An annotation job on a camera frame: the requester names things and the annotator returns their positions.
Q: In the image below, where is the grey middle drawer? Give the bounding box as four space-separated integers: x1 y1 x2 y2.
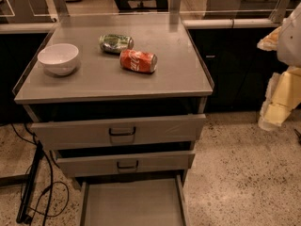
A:
57 151 195 177

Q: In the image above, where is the green soda can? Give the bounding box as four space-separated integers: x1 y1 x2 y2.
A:
99 34 134 54

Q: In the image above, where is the red coke can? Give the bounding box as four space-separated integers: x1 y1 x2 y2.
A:
119 49 157 73

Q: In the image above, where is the black floor cable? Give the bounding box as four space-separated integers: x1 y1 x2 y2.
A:
10 122 70 226

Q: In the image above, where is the grey open bottom drawer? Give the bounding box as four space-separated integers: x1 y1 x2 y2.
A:
76 175 190 226

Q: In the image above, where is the grey background counter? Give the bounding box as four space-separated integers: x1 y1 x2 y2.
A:
204 0 278 20

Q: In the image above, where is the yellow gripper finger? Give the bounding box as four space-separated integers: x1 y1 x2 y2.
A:
257 26 281 51
258 67 301 131

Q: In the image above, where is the black floor bar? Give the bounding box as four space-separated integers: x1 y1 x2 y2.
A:
16 143 43 224

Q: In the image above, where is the grey drawer cabinet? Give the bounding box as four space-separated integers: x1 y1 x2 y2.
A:
12 13 215 226

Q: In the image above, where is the white ceramic bowl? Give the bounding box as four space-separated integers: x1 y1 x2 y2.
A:
38 43 80 76

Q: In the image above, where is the grey top drawer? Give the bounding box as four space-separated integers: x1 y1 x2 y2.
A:
32 114 206 150

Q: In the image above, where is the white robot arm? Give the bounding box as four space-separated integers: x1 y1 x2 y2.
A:
257 5 301 131

